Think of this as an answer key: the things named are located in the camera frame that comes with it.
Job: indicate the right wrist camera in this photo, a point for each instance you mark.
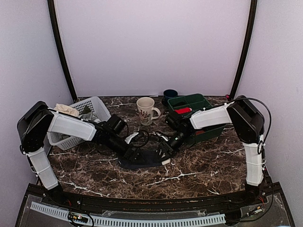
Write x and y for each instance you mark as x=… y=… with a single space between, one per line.
x=176 y=121

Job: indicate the black front rail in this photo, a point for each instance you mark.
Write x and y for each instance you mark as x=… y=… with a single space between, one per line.
x=94 y=203

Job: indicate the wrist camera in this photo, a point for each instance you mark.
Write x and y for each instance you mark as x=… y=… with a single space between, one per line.
x=116 y=123
x=176 y=121

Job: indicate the black frame post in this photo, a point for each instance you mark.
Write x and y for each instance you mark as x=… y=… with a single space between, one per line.
x=60 y=50
x=245 y=49

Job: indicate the green divided organizer tray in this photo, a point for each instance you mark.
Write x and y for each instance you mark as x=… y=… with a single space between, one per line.
x=196 y=102

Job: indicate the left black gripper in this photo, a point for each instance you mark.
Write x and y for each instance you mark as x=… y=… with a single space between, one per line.
x=129 y=146

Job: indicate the left black frame post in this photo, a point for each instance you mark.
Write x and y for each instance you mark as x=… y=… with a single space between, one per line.
x=60 y=50

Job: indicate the white plastic laundry basket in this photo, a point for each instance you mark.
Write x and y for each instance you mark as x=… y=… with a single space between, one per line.
x=100 y=113

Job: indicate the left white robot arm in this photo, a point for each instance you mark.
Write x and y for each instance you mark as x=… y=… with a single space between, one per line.
x=40 y=120

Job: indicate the right black frame post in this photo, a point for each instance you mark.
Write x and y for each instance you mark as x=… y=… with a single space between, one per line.
x=245 y=49

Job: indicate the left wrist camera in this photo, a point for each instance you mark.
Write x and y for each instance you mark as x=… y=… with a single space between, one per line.
x=116 y=123

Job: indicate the dark blue mug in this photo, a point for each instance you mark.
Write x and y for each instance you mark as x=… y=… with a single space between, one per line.
x=168 y=94

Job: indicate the navy underwear white waistband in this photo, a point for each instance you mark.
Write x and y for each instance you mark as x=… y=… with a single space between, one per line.
x=145 y=160

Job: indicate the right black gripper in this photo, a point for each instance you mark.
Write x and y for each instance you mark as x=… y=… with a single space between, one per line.
x=170 y=150

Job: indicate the red rolled sock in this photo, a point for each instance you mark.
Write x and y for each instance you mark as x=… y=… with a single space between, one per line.
x=183 y=110

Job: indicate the grey garment in basket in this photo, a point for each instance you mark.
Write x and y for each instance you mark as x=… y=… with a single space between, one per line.
x=86 y=114

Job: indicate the white slotted cable duct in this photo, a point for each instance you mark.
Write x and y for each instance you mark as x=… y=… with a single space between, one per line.
x=126 y=219

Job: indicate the cream cloth in basket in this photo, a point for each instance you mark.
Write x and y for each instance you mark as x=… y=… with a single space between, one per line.
x=65 y=109

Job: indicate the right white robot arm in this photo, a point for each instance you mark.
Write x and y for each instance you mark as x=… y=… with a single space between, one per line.
x=248 y=123

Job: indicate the cream floral mug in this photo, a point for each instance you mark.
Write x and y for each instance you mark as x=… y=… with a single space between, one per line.
x=147 y=111

